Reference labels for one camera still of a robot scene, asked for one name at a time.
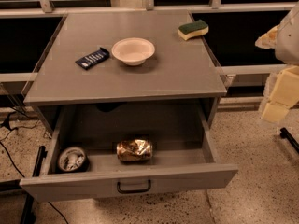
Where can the grey cabinet with counter top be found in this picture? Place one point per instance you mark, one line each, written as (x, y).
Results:
(178, 68)

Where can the black stand leg right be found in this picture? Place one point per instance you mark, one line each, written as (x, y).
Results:
(285, 134)

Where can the grey window railing frame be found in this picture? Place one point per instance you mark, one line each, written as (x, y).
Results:
(28, 25)

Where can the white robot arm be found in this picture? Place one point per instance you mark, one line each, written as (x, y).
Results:
(287, 46)

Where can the black stand leg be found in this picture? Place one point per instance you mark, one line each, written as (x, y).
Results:
(285, 134)
(28, 184)

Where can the crushed orange can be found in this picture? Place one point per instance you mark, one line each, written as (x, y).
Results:
(134, 150)

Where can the dark blue snack bar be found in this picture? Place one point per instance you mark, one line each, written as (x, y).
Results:
(92, 59)

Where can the grey top drawer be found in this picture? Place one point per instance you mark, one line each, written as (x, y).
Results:
(184, 156)

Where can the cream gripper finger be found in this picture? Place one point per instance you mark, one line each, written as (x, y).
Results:
(281, 93)
(268, 40)

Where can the green and yellow sponge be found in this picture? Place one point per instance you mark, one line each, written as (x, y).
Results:
(194, 29)

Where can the black stand leg left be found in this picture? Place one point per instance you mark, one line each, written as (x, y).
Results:
(28, 184)

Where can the white bowl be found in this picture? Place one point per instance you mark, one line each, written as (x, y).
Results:
(133, 51)

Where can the black drawer handle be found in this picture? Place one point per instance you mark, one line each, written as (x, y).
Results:
(133, 187)

